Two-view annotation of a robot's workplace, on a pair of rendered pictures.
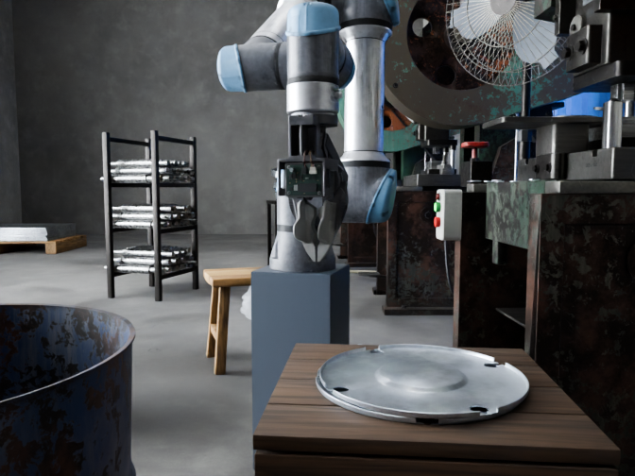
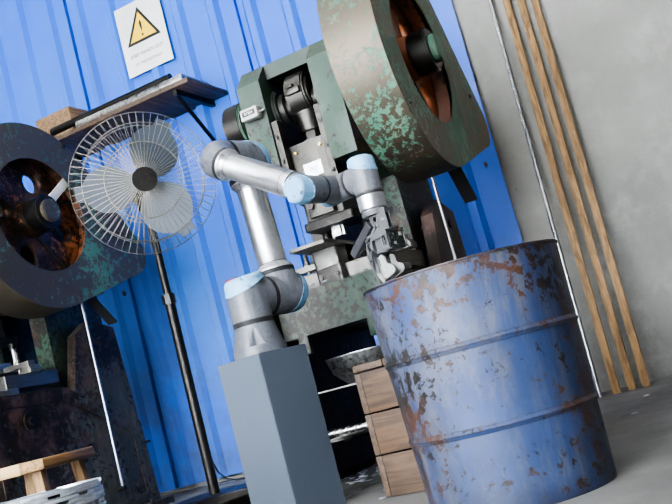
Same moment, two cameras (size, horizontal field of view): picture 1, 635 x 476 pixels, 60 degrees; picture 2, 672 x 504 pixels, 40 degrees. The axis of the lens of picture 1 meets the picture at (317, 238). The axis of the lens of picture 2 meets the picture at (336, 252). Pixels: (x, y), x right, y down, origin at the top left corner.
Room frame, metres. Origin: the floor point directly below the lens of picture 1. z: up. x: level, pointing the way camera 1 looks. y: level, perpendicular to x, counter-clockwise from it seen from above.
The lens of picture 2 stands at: (-0.14, 2.24, 0.30)
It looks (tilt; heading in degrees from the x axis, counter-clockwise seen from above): 8 degrees up; 296
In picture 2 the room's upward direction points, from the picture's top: 15 degrees counter-clockwise
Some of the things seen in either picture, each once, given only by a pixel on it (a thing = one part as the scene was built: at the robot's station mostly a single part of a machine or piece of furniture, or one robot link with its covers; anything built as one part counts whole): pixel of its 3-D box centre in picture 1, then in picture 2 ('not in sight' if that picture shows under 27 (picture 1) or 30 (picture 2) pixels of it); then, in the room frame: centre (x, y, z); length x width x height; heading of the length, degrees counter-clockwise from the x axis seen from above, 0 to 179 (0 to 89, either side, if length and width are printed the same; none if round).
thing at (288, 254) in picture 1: (302, 246); (257, 337); (1.24, 0.03, 0.50); 0.15 x 0.15 x 0.10
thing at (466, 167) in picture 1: (475, 193); not in sight; (1.55, -0.45, 0.62); 0.10 x 0.06 x 0.20; 2
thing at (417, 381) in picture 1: (420, 375); not in sight; (0.77, -0.15, 0.36); 0.29 x 0.29 x 0.01
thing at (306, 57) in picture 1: (314, 47); (363, 176); (0.81, 0.01, 0.83); 0.09 x 0.08 x 0.11; 166
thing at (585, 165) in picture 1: (621, 168); (352, 275); (1.25, -0.69, 0.68); 0.45 x 0.30 x 0.06; 2
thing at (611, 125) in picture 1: (611, 123); not in sight; (1.07, -0.57, 0.75); 0.03 x 0.03 x 0.10; 2
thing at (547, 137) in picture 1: (545, 148); (327, 263); (1.24, -0.51, 0.72); 0.25 x 0.14 x 0.14; 92
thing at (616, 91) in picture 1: (620, 93); (339, 230); (1.25, -0.68, 0.84); 0.05 x 0.03 x 0.04; 2
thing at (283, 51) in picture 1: (318, 64); (333, 189); (0.91, 0.00, 0.83); 0.11 x 0.11 x 0.08; 76
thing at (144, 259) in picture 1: (151, 214); not in sight; (3.30, 0.99, 0.47); 0.46 x 0.43 x 0.95; 72
